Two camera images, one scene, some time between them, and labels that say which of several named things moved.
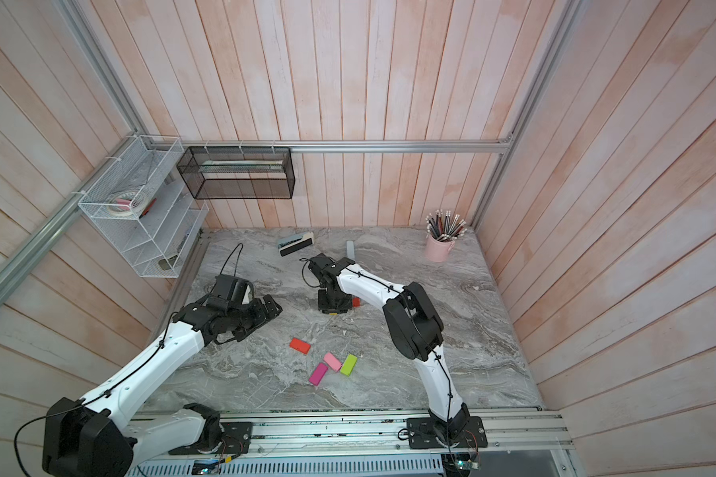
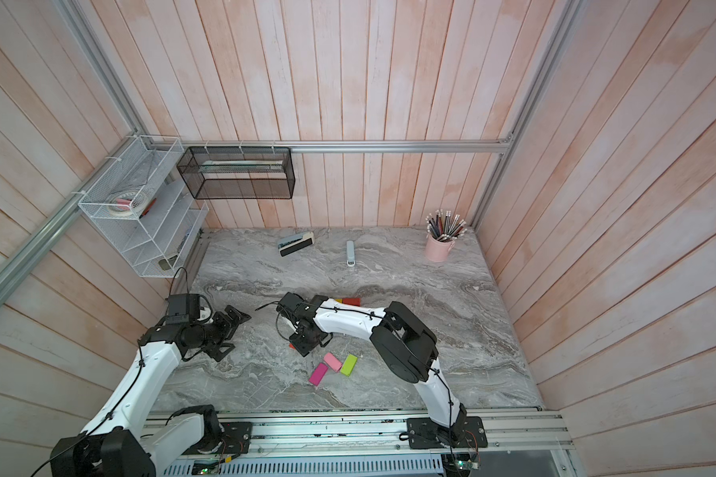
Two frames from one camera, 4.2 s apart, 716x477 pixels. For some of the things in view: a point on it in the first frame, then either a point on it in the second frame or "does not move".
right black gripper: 322,306 -> 301,348
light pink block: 332,362 does not move
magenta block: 318,374 does not move
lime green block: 349,364 does not move
